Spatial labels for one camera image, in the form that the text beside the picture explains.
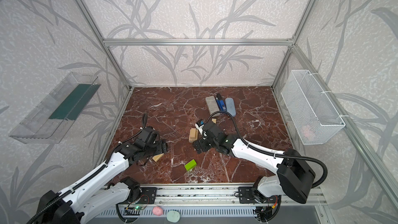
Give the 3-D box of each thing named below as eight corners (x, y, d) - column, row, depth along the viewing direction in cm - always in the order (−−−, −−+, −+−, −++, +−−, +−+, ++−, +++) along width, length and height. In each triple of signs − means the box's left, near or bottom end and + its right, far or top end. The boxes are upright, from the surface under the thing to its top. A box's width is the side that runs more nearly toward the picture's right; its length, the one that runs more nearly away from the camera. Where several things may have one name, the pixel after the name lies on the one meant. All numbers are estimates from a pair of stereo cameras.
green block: (187, 172, 83) (187, 171, 81) (184, 166, 84) (183, 165, 83) (197, 165, 85) (197, 164, 83) (193, 159, 87) (193, 158, 85)
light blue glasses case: (226, 116, 105) (226, 114, 103) (225, 100, 115) (225, 97, 112) (235, 116, 105) (236, 114, 103) (233, 100, 115) (234, 97, 113)
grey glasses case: (210, 117, 105) (211, 115, 102) (205, 99, 115) (204, 96, 113) (220, 115, 106) (220, 112, 103) (213, 97, 116) (214, 94, 114)
